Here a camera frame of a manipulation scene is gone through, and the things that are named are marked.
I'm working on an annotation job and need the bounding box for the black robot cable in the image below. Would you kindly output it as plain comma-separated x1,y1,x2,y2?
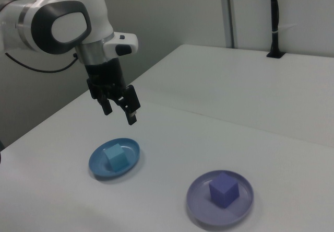
4,52,79,74

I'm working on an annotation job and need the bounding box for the black clamped pole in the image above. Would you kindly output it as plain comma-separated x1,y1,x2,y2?
266,0,284,60

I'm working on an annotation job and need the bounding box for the grey partition post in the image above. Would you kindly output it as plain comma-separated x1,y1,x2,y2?
221,0,238,49

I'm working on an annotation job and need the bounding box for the blue plate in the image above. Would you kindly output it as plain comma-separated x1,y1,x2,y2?
88,137,141,178

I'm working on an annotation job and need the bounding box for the purple plate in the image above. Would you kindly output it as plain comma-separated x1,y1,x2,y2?
186,169,255,227

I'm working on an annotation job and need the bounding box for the cyan cube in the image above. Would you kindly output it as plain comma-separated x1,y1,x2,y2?
103,143,130,172

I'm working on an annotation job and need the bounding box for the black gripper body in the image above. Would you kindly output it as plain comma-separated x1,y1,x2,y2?
84,57,129,100

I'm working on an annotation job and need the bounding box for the purple cube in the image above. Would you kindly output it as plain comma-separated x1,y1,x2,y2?
208,171,240,209

